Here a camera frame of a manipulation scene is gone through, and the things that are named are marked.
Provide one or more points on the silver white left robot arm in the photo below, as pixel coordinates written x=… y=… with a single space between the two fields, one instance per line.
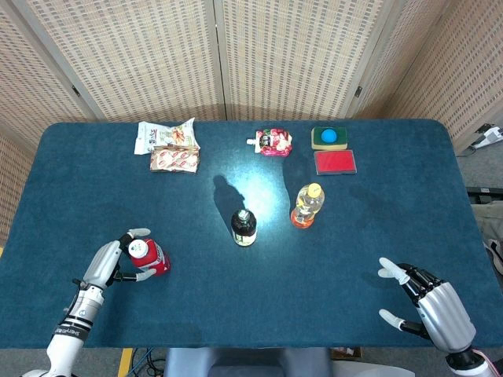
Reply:
x=74 y=326

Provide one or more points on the dark tea bottle green cap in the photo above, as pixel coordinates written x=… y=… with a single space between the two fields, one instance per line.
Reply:
x=243 y=228

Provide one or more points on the cardboard box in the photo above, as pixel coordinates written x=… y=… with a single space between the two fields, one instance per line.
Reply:
x=346 y=352

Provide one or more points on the black screen hinge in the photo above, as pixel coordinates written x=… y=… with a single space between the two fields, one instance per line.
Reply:
x=76 y=91
x=358 y=92

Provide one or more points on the black bar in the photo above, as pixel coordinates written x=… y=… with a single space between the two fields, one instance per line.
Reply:
x=485 y=193

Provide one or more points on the pink spouted drink pouch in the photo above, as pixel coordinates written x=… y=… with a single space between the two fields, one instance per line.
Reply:
x=275 y=142

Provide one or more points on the orange tea bottle yellow cap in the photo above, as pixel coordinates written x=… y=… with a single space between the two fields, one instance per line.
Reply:
x=307 y=206

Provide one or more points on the dark grey robot torso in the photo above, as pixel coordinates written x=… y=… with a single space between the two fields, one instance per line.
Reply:
x=236 y=363

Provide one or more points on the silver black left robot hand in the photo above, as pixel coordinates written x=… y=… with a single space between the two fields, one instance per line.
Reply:
x=102 y=263

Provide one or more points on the red juice bottle white cap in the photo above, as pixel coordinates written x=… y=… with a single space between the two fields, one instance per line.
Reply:
x=153 y=257

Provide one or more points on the brown red-printed snack pack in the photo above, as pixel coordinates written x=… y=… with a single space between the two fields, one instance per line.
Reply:
x=175 y=160

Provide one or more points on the white shoe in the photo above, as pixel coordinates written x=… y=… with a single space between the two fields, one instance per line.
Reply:
x=496 y=257

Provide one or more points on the red flat box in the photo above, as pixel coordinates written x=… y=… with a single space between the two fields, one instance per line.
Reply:
x=335 y=162

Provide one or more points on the woven folding screen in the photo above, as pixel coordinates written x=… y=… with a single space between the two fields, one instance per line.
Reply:
x=157 y=59

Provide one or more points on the blue ball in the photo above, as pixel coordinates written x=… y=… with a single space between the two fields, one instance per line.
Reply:
x=329 y=136

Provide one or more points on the white device on floor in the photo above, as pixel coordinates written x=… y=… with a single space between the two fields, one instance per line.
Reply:
x=489 y=136

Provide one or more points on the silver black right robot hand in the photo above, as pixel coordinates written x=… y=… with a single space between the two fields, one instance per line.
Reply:
x=446 y=314

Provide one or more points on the white snack bag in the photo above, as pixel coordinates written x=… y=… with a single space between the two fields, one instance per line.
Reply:
x=157 y=135

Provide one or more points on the yellow green sponge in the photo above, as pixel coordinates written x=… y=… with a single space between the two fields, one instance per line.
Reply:
x=341 y=138

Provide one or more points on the beige bag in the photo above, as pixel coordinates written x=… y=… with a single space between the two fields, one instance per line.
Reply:
x=489 y=224

